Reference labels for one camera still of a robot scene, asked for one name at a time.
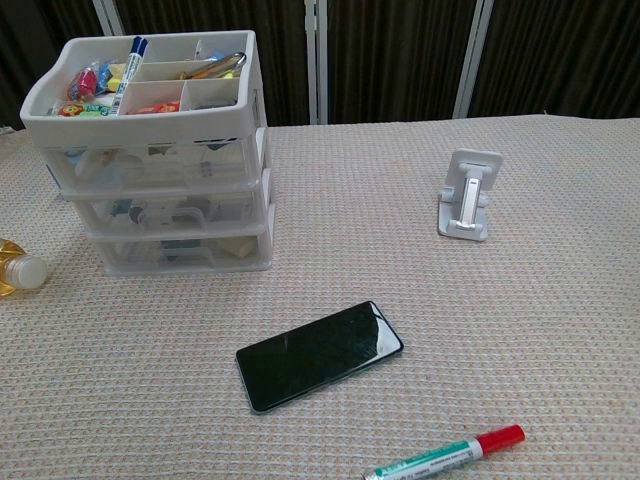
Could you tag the black smartphone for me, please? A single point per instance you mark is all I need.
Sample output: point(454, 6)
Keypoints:
point(317, 352)

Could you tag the red capped green marker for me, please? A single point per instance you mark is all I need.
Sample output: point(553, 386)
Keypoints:
point(450, 452)

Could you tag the small blue packet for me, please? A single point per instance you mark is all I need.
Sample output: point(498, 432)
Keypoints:
point(215, 55)

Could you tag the yellow tea bottle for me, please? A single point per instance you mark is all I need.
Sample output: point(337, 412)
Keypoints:
point(22, 272)

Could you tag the blue candy packet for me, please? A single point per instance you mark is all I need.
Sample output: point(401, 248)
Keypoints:
point(104, 72)

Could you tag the beige woven tablecloth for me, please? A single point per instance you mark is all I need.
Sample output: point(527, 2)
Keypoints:
point(450, 325)

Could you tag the yellow eraser block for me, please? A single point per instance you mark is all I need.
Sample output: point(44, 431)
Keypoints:
point(119, 77)

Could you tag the clear plastic tray edge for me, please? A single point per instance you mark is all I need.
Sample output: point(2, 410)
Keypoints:
point(165, 210)
point(200, 252)

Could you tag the lion print snack packet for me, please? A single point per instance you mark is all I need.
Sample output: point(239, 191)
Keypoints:
point(75, 109)

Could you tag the blue capped whiteboard marker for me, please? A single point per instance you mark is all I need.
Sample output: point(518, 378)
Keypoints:
point(127, 70)

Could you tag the clear plastic storage tray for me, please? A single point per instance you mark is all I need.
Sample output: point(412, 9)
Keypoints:
point(160, 162)

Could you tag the white drawer organizer box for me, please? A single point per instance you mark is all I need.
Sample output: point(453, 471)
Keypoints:
point(240, 107)

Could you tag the red candy packet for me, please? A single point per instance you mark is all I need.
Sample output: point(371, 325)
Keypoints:
point(84, 84)

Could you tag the yellow item with metal carabiner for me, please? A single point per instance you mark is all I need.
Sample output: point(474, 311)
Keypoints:
point(220, 65)

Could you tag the black folding screen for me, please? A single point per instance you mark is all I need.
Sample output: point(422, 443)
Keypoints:
point(390, 55)

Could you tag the white folding phone stand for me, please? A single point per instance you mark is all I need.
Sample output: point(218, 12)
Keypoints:
point(470, 200)

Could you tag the red orange snack packet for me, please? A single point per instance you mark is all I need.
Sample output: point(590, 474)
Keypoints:
point(160, 107)

